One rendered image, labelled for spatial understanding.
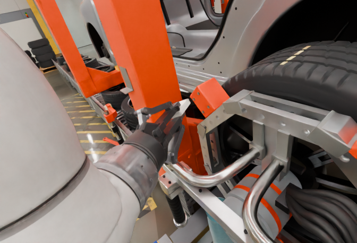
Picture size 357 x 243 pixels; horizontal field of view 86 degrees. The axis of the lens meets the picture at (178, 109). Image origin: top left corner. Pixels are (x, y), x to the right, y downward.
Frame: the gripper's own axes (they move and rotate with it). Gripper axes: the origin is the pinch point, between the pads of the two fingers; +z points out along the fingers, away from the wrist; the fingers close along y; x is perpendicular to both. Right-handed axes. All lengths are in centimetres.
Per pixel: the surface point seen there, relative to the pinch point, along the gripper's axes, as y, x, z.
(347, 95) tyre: -9.0, -31.3, 2.1
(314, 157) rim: -26.7, -23.3, 8.0
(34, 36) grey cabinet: 362, 843, 585
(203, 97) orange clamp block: -3.1, -1.8, 11.8
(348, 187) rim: -33.6, -27.7, 4.5
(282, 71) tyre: -2.7, -22.9, 9.0
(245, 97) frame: -5.2, -13.6, 6.9
